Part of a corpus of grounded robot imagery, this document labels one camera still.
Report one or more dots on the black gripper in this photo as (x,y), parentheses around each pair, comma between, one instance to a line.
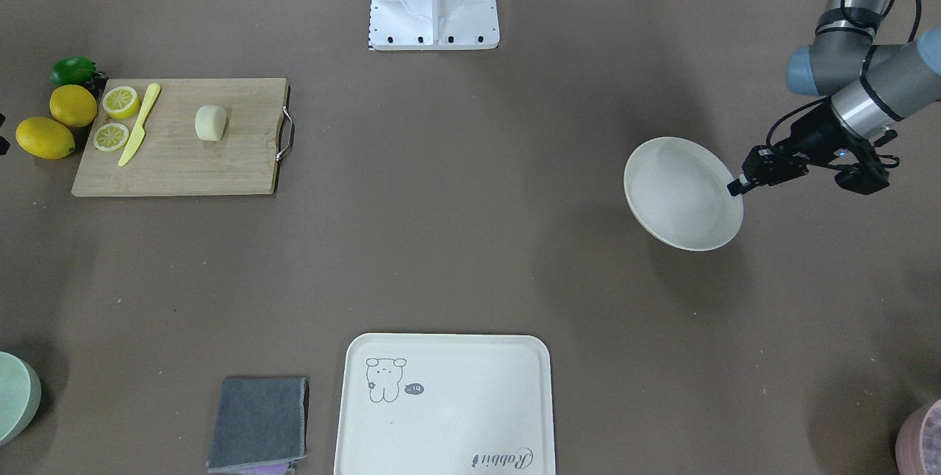
(814,129)

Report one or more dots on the beige round plate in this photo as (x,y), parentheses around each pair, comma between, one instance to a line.
(677,190)

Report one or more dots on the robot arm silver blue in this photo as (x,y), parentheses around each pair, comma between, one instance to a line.
(861,91)

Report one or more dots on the cream rectangular tray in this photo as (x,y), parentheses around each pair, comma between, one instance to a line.
(446,404)

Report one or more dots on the pink bowl with ice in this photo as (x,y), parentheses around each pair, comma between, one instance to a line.
(917,449)

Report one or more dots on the grey folded cloth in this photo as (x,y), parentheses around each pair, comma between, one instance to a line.
(260,426)

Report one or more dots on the wooden cutting board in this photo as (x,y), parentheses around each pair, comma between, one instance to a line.
(173,161)

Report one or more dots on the yellow plastic knife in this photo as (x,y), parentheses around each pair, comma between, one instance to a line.
(138,132)

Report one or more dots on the lemon slice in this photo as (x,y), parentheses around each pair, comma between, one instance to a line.
(110,137)
(120,103)

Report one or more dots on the whole yellow lemon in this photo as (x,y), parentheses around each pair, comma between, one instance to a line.
(73,106)
(45,138)

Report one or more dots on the green lime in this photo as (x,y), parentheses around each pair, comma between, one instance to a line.
(74,70)

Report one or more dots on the mint green bowl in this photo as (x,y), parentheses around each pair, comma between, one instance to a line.
(20,396)

